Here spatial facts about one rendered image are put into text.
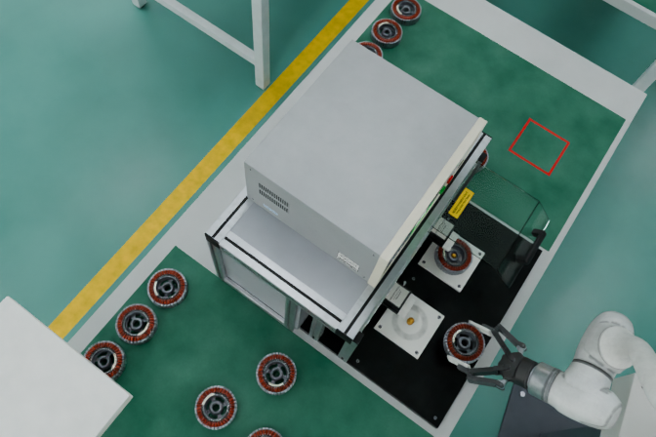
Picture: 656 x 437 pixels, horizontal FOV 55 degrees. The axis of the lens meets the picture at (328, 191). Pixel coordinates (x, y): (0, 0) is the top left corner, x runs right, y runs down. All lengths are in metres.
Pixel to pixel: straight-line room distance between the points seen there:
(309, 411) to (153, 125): 1.66
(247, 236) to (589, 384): 0.90
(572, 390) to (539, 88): 1.12
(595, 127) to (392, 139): 1.08
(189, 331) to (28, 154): 1.48
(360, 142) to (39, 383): 0.85
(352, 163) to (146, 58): 1.97
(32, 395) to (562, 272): 2.21
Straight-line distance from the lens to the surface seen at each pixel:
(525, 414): 2.75
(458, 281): 1.94
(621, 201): 3.23
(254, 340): 1.86
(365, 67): 1.56
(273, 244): 1.55
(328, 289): 1.52
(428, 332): 1.88
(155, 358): 1.88
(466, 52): 2.39
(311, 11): 3.37
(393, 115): 1.50
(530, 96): 2.36
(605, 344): 1.70
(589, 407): 1.69
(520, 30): 2.52
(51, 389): 1.46
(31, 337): 1.49
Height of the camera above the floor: 2.58
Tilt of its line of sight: 65 degrees down
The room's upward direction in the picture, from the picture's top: 11 degrees clockwise
